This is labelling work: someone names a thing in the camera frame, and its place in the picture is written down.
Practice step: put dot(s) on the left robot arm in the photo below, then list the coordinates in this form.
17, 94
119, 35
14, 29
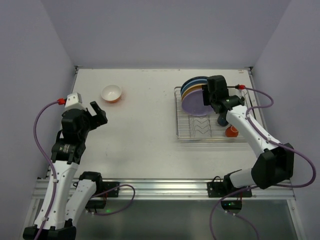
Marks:
60, 211

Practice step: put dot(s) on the yellow plate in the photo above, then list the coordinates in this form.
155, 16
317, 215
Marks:
191, 89

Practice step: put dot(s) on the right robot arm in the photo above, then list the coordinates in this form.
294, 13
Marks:
275, 161

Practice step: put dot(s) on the orange mug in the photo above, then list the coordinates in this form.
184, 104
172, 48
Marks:
231, 132

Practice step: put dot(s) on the blue mug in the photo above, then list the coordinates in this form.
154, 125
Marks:
222, 120

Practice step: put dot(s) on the wire dish rack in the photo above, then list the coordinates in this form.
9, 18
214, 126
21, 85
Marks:
200, 128

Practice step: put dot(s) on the orange bowl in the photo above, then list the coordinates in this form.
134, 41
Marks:
111, 93

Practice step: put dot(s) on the aluminium mounting rail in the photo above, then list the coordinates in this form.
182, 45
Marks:
188, 189

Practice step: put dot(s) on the dark teal plate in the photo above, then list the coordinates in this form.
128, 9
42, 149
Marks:
195, 78

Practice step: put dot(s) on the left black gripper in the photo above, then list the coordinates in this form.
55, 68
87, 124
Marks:
92, 118

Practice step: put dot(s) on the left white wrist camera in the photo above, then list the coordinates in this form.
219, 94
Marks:
72, 101

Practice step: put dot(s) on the light blue plate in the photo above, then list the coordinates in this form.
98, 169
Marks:
192, 83

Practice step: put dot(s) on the purple plate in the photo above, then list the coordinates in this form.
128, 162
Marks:
193, 104

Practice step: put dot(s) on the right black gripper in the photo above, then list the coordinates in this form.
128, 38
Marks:
206, 94

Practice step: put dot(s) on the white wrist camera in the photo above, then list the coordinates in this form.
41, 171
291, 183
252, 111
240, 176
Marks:
236, 92
72, 101

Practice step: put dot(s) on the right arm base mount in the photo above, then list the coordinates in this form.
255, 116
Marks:
217, 189

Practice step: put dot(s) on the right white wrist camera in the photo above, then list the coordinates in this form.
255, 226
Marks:
236, 92

